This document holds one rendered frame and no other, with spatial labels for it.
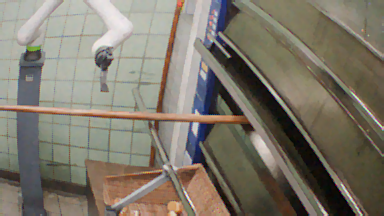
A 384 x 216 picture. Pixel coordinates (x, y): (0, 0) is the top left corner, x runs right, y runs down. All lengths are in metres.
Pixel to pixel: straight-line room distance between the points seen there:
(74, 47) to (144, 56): 0.50
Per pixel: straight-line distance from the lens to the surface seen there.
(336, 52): 1.83
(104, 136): 3.96
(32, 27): 2.89
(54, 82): 3.79
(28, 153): 3.33
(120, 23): 2.81
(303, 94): 2.09
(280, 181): 2.26
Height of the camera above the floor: 2.19
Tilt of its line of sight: 21 degrees down
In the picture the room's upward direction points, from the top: 10 degrees clockwise
